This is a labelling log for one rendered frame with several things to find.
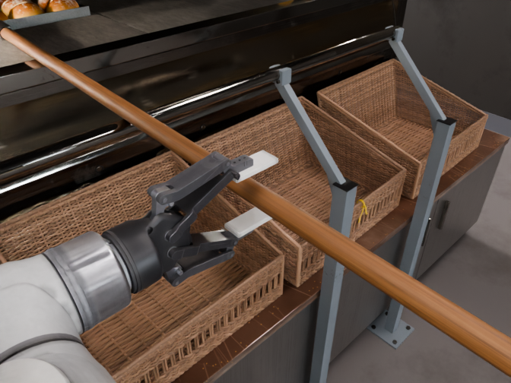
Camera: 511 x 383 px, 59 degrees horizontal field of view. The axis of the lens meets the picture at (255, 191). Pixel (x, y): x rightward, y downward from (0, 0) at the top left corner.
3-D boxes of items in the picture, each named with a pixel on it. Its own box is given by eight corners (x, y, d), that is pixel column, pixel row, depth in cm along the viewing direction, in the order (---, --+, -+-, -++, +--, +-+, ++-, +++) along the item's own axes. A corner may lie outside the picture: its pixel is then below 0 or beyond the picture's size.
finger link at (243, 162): (214, 176, 54) (212, 154, 52) (245, 161, 56) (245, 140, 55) (221, 181, 53) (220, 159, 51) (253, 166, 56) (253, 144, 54)
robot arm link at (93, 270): (55, 297, 50) (105, 271, 54) (93, 349, 45) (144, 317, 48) (32, 235, 45) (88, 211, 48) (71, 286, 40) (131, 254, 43)
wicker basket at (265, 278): (12, 308, 121) (-24, 230, 105) (181, 217, 154) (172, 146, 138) (104, 441, 93) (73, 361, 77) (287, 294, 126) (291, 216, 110)
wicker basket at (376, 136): (308, 153, 189) (313, 90, 173) (382, 112, 221) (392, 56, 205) (413, 202, 161) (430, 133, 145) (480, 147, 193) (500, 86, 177)
